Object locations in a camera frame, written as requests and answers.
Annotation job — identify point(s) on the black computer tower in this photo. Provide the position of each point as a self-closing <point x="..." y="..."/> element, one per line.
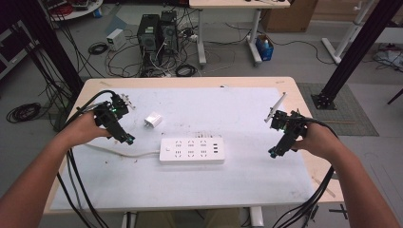
<point x="148" y="39"/>
<point x="169" y="31"/>

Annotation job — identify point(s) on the grey floor mat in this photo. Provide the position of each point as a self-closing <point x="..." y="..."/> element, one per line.
<point x="340" y="110"/>

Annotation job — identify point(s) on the white-legged wooden desk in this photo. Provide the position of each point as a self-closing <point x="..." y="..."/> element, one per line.
<point x="237" y="3"/>

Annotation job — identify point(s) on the person's left hand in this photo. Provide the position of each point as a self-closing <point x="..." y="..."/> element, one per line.
<point x="82" y="129"/>

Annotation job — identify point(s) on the blue storage box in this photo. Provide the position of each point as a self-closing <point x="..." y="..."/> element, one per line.
<point x="264" y="48"/>

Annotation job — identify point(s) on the small white box device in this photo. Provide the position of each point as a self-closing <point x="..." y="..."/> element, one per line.
<point x="115" y="39"/>

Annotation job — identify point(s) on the white table leg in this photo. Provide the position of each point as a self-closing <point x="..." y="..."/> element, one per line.
<point x="256" y="217"/>

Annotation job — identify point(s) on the person's right hand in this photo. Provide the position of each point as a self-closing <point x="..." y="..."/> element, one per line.
<point x="318" y="141"/>

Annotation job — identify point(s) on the pale blue table mat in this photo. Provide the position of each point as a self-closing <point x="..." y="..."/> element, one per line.
<point x="196" y="186"/>

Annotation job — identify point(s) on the white charger adapter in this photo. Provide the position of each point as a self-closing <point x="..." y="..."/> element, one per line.
<point x="153" y="120"/>

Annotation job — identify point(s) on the white power strip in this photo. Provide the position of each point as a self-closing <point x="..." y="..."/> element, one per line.
<point x="191" y="152"/>

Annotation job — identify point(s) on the white metal stand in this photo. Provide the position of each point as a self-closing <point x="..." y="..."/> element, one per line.
<point x="348" y="31"/>

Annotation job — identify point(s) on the round white table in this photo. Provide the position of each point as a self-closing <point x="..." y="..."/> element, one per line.
<point x="76" y="8"/>

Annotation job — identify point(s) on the brown cardboard box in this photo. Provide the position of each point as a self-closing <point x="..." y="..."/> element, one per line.
<point x="290" y="15"/>

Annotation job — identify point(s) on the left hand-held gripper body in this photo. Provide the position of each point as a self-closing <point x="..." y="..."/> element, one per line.
<point x="111" y="110"/>

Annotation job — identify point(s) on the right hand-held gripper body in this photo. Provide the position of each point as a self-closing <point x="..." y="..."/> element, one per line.
<point x="291" y="123"/>

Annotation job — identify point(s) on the black aluminium frame post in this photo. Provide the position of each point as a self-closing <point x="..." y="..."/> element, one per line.
<point x="47" y="44"/>
<point x="358" y="52"/>

